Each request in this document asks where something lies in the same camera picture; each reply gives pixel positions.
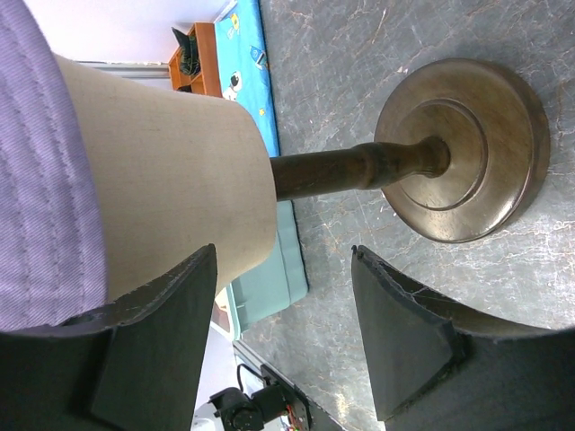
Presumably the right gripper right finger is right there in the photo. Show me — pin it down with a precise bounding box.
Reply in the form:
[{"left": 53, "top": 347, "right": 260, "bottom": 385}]
[{"left": 351, "top": 246, "right": 546, "bottom": 421}]

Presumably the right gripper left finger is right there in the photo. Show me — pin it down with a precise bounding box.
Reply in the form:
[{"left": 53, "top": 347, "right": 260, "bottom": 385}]
[{"left": 62, "top": 244, "right": 217, "bottom": 430}]

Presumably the teal plastic basket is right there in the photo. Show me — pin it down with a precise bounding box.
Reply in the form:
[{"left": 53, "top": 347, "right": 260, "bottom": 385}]
[{"left": 219, "top": 201, "right": 309, "bottom": 340}]

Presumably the purple bucket hat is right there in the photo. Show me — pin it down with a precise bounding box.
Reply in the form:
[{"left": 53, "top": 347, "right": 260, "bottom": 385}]
[{"left": 1, "top": 1, "right": 107, "bottom": 332}]

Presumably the cream mannequin head stand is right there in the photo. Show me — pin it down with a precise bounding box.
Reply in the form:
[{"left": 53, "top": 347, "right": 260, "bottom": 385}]
[{"left": 58, "top": 58, "right": 550, "bottom": 300}]

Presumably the wooden compartment tray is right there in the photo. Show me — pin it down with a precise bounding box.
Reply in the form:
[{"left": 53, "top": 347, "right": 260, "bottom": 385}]
[{"left": 168, "top": 22, "right": 222, "bottom": 98}]

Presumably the blue printed cloth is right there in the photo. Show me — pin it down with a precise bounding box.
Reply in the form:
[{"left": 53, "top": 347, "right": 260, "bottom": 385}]
[{"left": 214, "top": 1, "right": 279, "bottom": 157}]

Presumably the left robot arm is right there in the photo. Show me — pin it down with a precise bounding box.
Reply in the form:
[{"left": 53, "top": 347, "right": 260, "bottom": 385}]
[{"left": 190, "top": 363, "right": 291, "bottom": 430}]

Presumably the green patterned rolled tie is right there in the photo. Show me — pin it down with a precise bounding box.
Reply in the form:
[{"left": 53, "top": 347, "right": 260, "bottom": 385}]
[{"left": 172, "top": 28, "right": 201, "bottom": 76}]

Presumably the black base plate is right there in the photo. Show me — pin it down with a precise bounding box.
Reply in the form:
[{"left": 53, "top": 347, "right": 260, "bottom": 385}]
[{"left": 261, "top": 364, "right": 344, "bottom": 431}]

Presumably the left aluminium corner post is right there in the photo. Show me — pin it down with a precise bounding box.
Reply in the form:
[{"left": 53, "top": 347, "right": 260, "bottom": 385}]
[{"left": 80, "top": 62, "right": 170, "bottom": 80}]

